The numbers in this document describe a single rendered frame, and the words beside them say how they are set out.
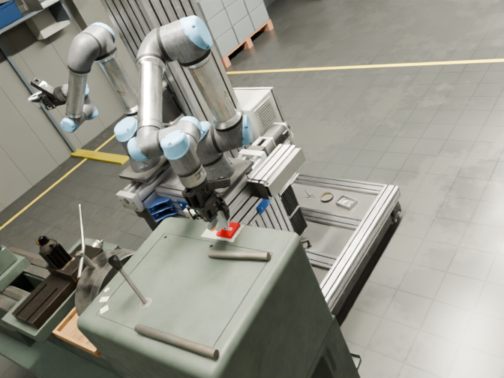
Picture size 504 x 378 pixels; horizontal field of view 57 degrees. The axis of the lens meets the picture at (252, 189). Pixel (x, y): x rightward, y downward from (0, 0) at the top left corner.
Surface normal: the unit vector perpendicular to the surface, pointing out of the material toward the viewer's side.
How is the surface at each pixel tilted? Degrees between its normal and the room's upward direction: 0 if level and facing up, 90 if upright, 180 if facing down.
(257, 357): 90
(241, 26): 90
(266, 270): 0
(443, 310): 0
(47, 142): 90
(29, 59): 90
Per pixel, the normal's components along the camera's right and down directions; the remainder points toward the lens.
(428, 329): -0.35, -0.76
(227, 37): 0.75, 0.12
